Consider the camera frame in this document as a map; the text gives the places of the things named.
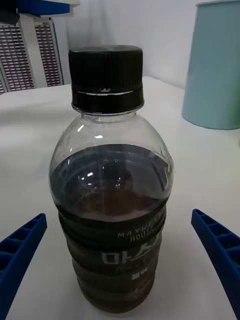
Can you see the pale blue plastic bin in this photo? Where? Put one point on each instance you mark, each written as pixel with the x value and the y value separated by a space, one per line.
pixel 215 75

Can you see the white small-drawer cabinet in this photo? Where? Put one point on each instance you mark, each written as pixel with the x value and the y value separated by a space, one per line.
pixel 47 55
pixel 15 57

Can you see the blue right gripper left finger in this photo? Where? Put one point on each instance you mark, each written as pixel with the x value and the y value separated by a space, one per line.
pixel 22 247

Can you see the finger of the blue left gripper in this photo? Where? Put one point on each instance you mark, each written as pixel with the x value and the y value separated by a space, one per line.
pixel 42 7

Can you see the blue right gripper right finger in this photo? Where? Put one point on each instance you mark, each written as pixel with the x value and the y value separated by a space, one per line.
pixel 220 245

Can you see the dark drink bottle black cap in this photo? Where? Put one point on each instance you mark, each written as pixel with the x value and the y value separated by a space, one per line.
pixel 110 200

